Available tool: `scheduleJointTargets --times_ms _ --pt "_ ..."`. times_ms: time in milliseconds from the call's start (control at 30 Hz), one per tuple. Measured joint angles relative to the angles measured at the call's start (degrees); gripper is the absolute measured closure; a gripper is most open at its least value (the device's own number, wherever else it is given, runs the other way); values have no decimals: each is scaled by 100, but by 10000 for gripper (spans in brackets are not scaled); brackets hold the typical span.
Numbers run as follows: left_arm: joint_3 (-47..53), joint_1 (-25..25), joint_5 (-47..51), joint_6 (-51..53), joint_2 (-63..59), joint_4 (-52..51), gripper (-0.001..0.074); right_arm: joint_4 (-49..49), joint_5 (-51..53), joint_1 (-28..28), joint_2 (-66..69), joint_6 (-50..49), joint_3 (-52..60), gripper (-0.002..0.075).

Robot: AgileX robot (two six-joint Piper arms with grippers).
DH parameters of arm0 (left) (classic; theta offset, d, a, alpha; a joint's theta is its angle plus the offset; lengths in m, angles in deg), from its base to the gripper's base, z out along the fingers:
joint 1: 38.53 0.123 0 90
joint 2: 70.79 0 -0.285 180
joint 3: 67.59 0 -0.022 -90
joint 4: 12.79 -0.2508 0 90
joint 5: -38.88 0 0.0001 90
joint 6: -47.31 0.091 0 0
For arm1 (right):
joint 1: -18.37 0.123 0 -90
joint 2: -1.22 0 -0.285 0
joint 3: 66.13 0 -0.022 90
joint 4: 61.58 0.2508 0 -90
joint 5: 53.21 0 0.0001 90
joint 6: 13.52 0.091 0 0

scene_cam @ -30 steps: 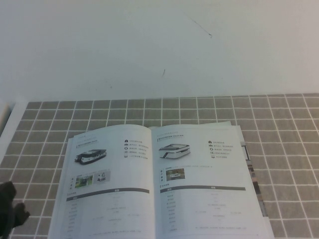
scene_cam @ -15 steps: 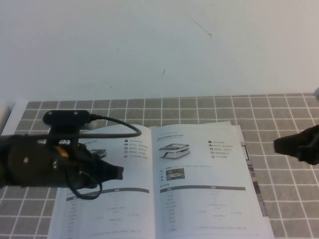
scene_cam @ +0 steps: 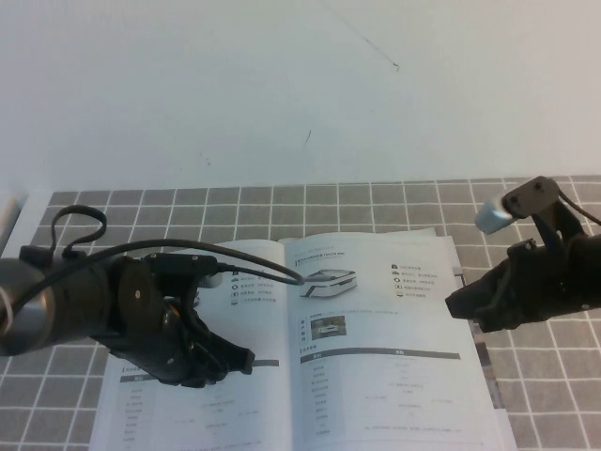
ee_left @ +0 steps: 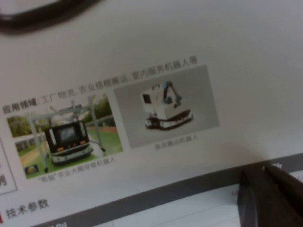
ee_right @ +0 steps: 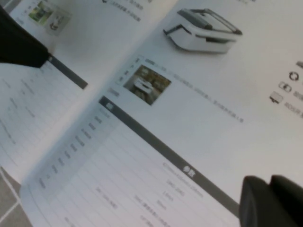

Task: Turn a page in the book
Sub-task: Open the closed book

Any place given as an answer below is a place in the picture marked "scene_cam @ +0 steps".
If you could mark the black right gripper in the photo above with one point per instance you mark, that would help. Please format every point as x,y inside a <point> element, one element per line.
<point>540,291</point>

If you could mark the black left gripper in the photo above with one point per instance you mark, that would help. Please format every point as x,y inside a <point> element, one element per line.
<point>155,338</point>

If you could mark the white product catalogue book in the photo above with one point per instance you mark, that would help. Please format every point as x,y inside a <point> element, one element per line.
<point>375,376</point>

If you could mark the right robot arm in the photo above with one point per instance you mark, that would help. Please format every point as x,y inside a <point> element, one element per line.
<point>591,272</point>

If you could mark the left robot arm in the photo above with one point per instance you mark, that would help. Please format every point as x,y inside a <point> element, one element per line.
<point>56,305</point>

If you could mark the grey checked tablecloth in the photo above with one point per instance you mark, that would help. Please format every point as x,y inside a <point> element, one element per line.
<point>375,206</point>

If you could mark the beige board edge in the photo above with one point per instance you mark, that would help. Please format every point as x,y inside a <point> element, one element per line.
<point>7,216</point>

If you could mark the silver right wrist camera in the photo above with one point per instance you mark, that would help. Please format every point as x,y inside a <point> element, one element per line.
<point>493,216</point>

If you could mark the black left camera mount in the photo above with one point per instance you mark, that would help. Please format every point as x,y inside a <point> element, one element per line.
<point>183,265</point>

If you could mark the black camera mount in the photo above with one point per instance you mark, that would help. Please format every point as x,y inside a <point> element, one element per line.
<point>183,265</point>
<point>535,197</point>

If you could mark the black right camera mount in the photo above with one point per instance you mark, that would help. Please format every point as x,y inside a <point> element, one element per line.
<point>535,197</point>

